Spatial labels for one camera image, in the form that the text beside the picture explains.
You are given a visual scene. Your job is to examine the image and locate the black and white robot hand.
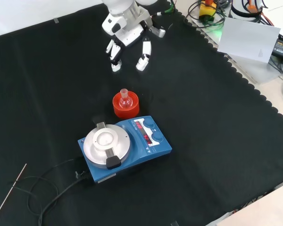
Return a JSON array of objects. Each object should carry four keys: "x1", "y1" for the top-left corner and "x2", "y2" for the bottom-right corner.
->
[{"x1": 101, "y1": 4, "x2": 166, "y2": 73}]

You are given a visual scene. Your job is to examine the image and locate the clear round-bottom flask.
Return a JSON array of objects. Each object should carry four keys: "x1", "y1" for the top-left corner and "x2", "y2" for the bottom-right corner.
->
[{"x1": 119, "y1": 88, "x2": 133, "y2": 110}]

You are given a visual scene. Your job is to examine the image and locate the yellow stop button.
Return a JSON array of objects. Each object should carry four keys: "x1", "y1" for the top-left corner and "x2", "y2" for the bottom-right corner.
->
[{"x1": 198, "y1": 0, "x2": 217, "y2": 22}]

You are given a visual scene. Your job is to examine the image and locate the black bench cloth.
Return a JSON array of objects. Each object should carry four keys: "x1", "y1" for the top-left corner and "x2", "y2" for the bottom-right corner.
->
[{"x1": 0, "y1": 0, "x2": 283, "y2": 226}]

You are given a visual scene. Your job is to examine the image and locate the pale board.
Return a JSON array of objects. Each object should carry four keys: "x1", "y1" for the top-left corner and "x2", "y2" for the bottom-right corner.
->
[{"x1": 216, "y1": 16, "x2": 281, "y2": 64}]

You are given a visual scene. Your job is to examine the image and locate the heater with blue base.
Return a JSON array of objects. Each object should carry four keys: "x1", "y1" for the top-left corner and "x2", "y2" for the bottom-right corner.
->
[{"x1": 77, "y1": 115, "x2": 173, "y2": 186}]

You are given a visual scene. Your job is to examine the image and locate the thin metal probe rod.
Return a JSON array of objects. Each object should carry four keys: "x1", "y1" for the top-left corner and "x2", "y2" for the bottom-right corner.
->
[{"x1": 0, "y1": 163, "x2": 27, "y2": 224}]

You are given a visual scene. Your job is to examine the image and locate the green and black arm cable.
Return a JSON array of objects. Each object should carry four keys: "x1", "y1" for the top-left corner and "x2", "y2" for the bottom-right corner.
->
[{"x1": 153, "y1": 0, "x2": 179, "y2": 16}]

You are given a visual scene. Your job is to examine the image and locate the black stop button cable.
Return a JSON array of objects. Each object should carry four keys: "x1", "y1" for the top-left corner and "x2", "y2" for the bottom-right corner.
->
[{"x1": 183, "y1": 0, "x2": 226, "y2": 29}]

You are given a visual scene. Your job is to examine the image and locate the orange flask support ring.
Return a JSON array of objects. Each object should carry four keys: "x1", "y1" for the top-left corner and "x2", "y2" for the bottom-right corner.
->
[{"x1": 112, "y1": 90, "x2": 140, "y2": 119}]

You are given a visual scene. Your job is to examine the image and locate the grey metal base plate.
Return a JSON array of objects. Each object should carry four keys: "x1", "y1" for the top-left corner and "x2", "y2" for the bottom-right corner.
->
[{"x1": 191, "y1": 14, "x2": 283, "y2": 84}]

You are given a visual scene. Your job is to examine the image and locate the orange and black arm cables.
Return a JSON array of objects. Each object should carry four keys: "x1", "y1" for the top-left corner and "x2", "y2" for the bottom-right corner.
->
[{"x1": 246, "y1": 0, "x2": 274, "y2": 26}]

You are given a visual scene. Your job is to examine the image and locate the thick black power cable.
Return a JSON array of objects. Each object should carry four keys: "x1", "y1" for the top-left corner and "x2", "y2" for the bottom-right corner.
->
[{"x1": 38, "y1": 170, "x2": 92, "y2": 226}]

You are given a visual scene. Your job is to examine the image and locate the thin black probe cable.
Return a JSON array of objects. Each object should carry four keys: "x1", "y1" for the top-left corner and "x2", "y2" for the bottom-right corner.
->
[{"x1": 8, "y1": 159, "x2": 76, "y2": 216}]

